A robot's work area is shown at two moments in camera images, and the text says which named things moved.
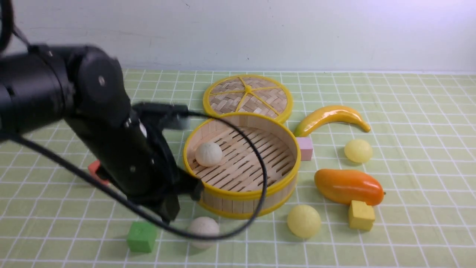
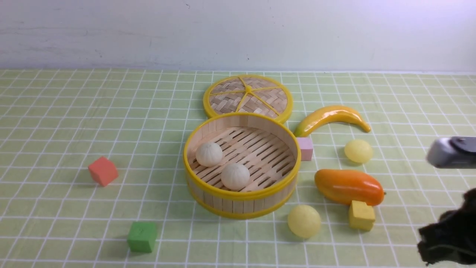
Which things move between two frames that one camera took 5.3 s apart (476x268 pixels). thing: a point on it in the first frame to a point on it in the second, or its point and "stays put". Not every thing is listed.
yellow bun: [304, 221] stays put
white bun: [203, 226] to [235, 176]
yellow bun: [358, 150] stays put
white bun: [208, 154] stays put
